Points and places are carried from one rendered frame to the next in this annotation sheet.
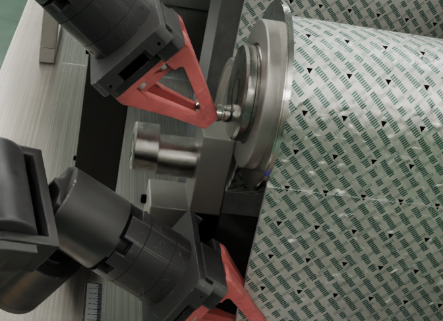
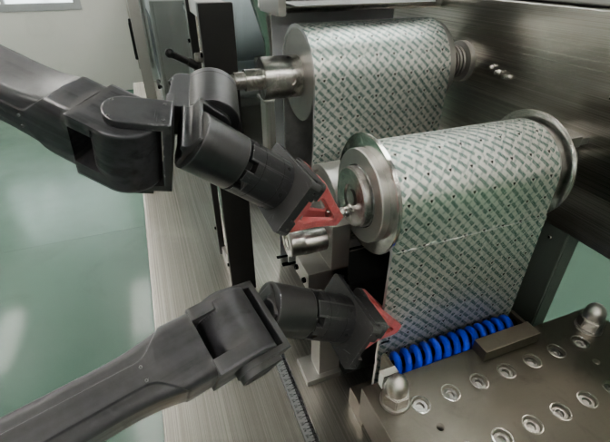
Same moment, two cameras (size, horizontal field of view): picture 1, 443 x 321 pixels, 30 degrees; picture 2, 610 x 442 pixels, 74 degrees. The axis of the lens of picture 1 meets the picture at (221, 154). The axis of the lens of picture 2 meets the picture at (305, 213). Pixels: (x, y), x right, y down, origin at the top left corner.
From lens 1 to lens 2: 0.23 m
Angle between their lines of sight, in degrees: 12
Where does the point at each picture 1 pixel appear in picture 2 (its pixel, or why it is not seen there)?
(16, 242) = (268, 359)
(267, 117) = (387, 215)
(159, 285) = (345, 333)
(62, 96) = (183, 184)
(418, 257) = (476, 260)
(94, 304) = not seen: hidden behind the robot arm
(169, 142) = (309, 234)
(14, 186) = (253, 322)
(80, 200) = (288, 306)
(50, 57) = not seen: hidden behind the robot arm
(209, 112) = (338, 215)
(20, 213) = (265, 340)
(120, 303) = not seen: hidden behind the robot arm
